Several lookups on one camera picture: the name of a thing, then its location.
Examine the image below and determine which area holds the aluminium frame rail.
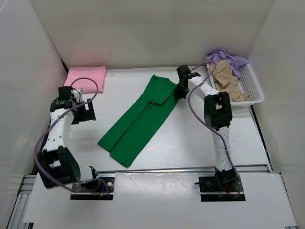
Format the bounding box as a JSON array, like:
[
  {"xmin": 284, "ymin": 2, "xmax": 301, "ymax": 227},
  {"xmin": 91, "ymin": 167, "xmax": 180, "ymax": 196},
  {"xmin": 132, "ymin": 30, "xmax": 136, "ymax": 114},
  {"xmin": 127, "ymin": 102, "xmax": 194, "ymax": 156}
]
[{"xmin": 7, "ymin": 87, "xmax": 70, "ymax": 229}]

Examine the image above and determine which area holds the folded pink t shirt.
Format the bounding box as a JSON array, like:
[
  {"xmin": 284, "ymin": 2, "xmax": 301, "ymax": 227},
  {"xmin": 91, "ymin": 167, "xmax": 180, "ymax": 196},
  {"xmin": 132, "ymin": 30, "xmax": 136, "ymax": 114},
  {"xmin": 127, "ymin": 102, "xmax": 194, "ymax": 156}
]
[{"xmin": 64, "ymin": 66, "xmax": 106, "ymax": 94}]

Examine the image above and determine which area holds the beige t shirt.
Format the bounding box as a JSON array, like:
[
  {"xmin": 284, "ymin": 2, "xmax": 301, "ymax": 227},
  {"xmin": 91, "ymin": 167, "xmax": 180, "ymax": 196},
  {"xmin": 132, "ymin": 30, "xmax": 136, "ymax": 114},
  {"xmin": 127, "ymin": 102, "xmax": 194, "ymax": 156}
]
[{"xmin": 208, "ymin": 60, "xmax": 251, "ymax": 102}]

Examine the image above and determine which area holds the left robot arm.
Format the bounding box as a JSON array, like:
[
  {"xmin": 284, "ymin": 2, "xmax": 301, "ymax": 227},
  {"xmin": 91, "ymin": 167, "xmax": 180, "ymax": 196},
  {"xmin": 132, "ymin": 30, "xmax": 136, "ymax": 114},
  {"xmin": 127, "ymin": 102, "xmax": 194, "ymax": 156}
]
[{"xmin": 37, "ymin": 86, "xmax": 100, "ymax": 191}]

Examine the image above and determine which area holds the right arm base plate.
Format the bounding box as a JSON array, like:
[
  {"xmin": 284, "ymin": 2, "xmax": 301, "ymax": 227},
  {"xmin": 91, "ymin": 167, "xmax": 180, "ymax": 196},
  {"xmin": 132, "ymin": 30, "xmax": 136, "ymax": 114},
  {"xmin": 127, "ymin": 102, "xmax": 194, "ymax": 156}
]
[{"xmin": 194, "ymin": 177, "xmax": 246, "ymax": 202}]

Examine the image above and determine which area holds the white plastic basket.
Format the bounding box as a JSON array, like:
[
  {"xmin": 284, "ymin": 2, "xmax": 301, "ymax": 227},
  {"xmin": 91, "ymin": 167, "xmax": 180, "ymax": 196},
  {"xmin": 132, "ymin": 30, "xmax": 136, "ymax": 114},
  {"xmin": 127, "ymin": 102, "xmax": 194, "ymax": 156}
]
[{"xmin": 207, "ymin": 64, "xmax": 264, "ymax": 107}]

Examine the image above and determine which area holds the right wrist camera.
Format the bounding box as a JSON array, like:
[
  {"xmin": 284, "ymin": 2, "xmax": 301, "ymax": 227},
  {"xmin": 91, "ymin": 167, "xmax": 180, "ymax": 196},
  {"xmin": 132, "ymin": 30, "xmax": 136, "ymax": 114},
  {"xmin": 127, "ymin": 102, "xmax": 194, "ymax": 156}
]
[{"xmin": 176, "ymin": 64, "xmax": 191, "ymax": 79}]

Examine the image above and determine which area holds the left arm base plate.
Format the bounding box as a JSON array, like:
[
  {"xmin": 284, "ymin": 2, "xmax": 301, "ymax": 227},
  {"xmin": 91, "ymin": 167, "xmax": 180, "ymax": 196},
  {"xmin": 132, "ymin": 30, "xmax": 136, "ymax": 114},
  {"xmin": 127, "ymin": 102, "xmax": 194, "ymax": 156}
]
[{"xmin": 70, "ymin": 175, "xmax": 115, "ymax": 201}]

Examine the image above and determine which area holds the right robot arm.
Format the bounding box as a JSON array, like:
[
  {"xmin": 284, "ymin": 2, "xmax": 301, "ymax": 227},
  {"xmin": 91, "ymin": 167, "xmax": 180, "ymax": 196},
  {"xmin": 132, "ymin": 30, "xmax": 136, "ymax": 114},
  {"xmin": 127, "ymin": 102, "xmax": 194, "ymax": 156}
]
[{"xmin": 173, "ymin": 73, "xmax": 238, "ymax": 191}]

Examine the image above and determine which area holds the green t shirt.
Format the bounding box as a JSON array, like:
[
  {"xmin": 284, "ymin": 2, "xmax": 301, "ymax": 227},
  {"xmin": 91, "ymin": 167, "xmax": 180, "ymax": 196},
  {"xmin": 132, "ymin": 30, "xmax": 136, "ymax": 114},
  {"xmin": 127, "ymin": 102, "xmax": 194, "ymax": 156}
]
[{"xmin": 98, "ymin": 75, "xmax": 178, "ymax": 167}]

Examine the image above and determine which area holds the purple t shirt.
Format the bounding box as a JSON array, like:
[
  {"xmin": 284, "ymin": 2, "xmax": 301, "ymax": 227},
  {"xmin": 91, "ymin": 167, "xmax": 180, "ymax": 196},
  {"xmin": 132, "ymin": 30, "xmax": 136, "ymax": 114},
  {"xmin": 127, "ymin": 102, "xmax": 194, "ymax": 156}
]
[{"xmin": 205, "ymin": 49, "xmax": 249, "ymax": 79}]

